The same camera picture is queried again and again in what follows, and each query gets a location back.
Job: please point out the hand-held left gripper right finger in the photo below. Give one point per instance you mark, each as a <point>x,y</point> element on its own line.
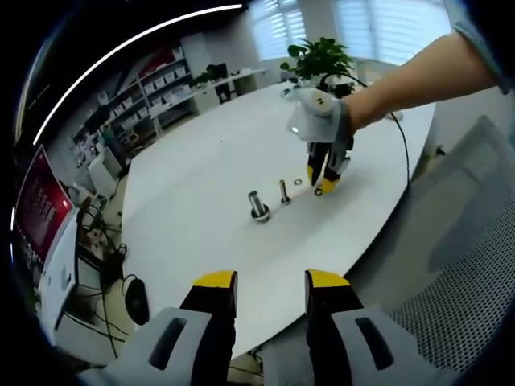
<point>334,342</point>

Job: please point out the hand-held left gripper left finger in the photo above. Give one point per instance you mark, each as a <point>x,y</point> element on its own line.
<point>209,342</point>

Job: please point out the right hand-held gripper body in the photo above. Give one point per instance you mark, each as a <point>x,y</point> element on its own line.
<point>318,116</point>

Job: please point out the small threaded steel stud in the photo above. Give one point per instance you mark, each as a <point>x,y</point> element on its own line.
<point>284,192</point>

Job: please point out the large threaded steel stud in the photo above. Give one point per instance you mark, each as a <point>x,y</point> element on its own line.
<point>258,207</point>

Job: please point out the green potted plant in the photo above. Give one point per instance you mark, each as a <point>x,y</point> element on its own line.
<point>320,58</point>

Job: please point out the black computer mouse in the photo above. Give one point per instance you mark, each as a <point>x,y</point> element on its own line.
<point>137,298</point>

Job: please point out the white side desk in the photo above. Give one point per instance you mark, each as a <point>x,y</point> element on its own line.
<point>237,82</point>

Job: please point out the white window blinds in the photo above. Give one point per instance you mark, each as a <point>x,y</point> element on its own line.
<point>342,26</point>

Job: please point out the black office chair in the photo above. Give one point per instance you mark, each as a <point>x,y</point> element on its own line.
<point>222,91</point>

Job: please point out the grey mesh office chair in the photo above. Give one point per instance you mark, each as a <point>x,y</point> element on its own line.
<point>446,261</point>

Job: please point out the light blue sleeve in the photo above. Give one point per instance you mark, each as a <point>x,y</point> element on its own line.
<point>483,56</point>

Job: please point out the white shelf with storage bins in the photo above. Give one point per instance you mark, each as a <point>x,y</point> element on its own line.
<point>141,96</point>

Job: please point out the monitor with red screen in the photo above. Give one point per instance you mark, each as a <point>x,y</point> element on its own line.
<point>42,205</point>

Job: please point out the curved ceiling light strip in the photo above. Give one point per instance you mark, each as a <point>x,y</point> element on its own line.
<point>104,60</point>

